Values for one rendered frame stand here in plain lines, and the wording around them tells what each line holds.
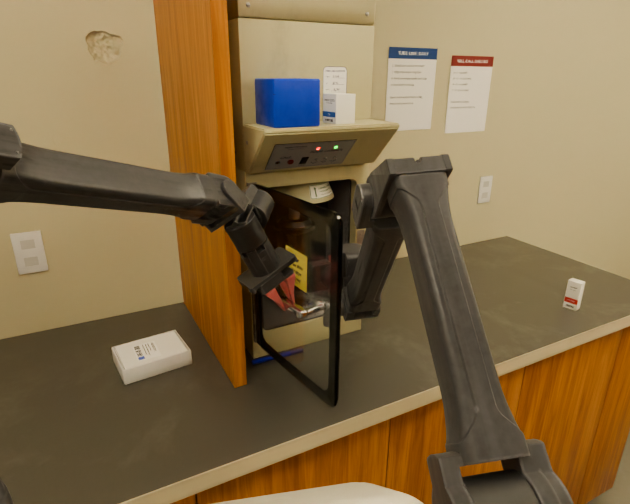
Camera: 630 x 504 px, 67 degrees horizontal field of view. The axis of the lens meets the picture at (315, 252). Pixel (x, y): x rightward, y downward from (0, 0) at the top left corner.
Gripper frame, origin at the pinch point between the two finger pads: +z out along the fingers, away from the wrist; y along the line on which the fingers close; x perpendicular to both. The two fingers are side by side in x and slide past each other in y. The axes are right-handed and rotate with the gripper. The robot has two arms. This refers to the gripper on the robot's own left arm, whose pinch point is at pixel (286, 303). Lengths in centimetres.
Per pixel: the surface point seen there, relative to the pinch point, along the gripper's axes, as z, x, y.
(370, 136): -14.0, -9.8, -37.0
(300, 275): -2.0, -1.6, -5.6
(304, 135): -22.3, -9.9, -22.6
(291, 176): -12.0, -20.9, -20.9
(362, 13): -35, -18, -52
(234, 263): -6.2, -13.8, 1.9
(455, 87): 10, -57, -111
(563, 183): 82, -53, -159
